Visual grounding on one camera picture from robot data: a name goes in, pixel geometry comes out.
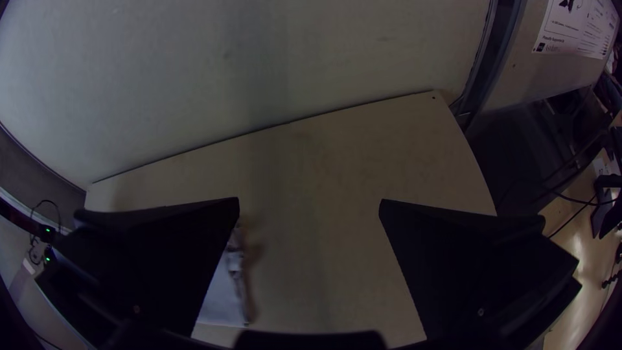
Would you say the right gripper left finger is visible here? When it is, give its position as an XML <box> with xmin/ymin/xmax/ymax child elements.
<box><xmin>34</xmin><ymin>196</ymin><xmax>242</xmax><ymax>350</ymax></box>

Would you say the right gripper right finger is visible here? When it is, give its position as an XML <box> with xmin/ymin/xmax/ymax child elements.
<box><xmin>378</xmin><ymin>198</ymin><xmax>583</xmax><ymax>349</ymax></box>

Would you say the white t-shirt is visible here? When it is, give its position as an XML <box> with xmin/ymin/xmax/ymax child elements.
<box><xmin>194</xmin><ymin>226</ymin><xmax>256</xmax><ymax>327</ymax></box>

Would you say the white paper poster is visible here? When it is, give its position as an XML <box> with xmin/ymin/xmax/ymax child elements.
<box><xmin>532</xmin><ymin>0</ymin><xmax>621</xmax><ymax>60</ymax></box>

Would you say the grey metal partition post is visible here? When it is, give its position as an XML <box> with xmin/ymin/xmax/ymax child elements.
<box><xmin>450</xmin><ymin>0</ymin><xmax>528</xmax><ymax>132</ymax></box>

